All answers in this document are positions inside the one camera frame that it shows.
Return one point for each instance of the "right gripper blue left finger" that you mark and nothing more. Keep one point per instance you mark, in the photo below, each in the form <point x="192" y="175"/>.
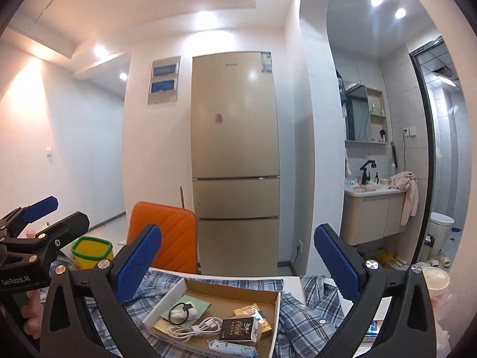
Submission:
<point x="133" y="261"/>

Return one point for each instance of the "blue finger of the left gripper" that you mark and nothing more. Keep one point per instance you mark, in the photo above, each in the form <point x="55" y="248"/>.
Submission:
<point x="40" y="209"/>

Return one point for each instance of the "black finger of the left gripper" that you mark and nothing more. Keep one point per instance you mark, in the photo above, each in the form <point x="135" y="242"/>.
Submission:
<point x="55" y="237"/>

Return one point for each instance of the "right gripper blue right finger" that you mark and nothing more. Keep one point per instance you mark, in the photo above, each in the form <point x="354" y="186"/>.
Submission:
<point x="340" y="260"/>

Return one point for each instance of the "cardboard box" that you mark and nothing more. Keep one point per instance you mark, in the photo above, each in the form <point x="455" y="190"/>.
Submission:
<point x="193" y="336"/>

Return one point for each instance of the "gold cigarette pack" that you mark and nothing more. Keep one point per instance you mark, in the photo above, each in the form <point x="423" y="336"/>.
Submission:
<point x="254" y="311"/>

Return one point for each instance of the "black Poke card box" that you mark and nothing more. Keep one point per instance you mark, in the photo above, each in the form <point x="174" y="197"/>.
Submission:
<point x="240" y="330"/>

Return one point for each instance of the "red and cream cigarette pack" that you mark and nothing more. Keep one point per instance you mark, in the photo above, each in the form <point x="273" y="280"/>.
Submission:
<point x="164" y="327"/>

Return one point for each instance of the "person's left hand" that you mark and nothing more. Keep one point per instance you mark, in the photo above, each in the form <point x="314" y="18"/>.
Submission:
<point x="32" y="311"/>

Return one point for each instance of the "yellow bin with green rim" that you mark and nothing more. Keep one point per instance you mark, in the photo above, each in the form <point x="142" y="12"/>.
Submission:
<point x="88" y="251"/>

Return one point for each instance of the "blue plaid shirt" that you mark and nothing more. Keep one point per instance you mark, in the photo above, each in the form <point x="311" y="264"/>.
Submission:
<point x="303" y="330"/>

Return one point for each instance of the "bathroom vanity cabinet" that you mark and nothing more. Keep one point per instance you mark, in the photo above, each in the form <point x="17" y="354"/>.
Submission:
<point x="371" y="216"/>

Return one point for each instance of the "white lidded cup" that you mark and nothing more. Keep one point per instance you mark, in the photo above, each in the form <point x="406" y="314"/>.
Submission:
<point x="438" y="283"/>

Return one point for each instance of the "black bathroom faucet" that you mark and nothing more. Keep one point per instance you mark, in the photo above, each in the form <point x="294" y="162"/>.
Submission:
<point x="365" y="178"/>

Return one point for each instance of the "white toilet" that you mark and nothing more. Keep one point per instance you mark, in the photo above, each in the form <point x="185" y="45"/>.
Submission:
<point x="438" y="230"/>

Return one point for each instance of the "pink towel on vanity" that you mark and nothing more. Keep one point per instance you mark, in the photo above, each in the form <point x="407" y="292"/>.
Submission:
<point x="407" y="181"/>

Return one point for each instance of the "light blue tissue pack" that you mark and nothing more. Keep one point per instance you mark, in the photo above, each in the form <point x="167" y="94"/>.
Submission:
<point x="232" y="349"/>

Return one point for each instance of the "bathroom mirror cabinet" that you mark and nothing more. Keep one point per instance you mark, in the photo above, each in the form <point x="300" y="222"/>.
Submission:
<point x="364" y="113"/>

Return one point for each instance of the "beige three-door refrigerator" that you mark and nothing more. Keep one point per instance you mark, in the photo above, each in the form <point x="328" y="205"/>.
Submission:
<point x="235" y="163"/>

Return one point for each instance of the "wall electrical panel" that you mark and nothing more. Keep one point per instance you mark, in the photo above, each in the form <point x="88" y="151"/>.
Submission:
<point x="164" y="79"/>

